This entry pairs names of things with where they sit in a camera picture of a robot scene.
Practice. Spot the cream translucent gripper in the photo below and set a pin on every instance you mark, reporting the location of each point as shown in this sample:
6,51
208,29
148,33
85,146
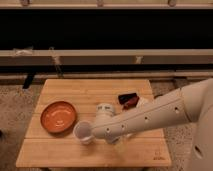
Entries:
120,143

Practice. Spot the white plastic bottle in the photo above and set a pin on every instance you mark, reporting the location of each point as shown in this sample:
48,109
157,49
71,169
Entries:
105,110

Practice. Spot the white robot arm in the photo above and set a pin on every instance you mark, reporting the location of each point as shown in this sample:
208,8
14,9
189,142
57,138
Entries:
189,104

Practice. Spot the dark red brown block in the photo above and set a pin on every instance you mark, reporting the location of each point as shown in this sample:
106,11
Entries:
131,103

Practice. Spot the clear plastic cup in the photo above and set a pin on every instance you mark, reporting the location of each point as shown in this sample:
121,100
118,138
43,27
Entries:
83,132

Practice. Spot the black chocolate bar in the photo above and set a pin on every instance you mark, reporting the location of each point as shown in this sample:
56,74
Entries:
123,98

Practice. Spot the white sponge block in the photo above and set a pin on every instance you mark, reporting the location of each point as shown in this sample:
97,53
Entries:
142,101

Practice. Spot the orange round plate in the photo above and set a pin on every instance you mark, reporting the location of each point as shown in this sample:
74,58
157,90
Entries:
58,117

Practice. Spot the wooden table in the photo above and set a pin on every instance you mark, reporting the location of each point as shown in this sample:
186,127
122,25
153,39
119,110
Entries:
43,150

